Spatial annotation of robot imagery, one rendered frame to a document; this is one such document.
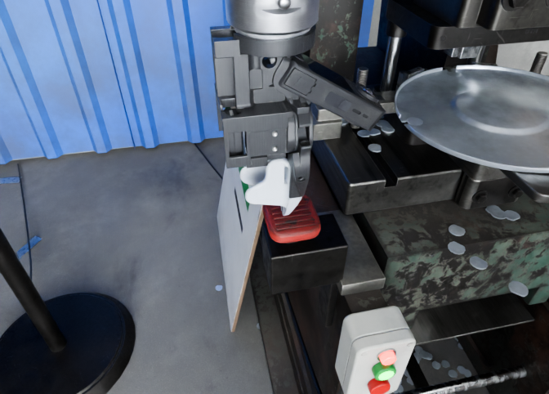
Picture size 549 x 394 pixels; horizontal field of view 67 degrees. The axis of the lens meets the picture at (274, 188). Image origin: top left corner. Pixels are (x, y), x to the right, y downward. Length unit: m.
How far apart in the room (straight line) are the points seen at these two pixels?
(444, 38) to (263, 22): 0.35
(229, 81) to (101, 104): 1.56
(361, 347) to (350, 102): 0.28
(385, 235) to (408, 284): 0.09
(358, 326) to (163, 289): 0.93
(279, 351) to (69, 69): 1.31
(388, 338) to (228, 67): 0.35
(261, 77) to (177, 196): 1.36
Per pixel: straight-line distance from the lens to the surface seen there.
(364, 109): 0.40
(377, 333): 0.53
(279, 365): 1.17
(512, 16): 0.63
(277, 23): 0.33
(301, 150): 0.37
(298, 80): 0.36
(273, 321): 1.24
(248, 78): 0.36
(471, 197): 0.67
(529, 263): 0.76
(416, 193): 0.66
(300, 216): 0.47
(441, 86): 0.72
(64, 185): 1.92
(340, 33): 0.84
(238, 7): 0.33
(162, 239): 1.53
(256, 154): 0.38
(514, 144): 0.60
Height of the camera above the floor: 1.07
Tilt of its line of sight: 39 degrees down
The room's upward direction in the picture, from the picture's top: straight up
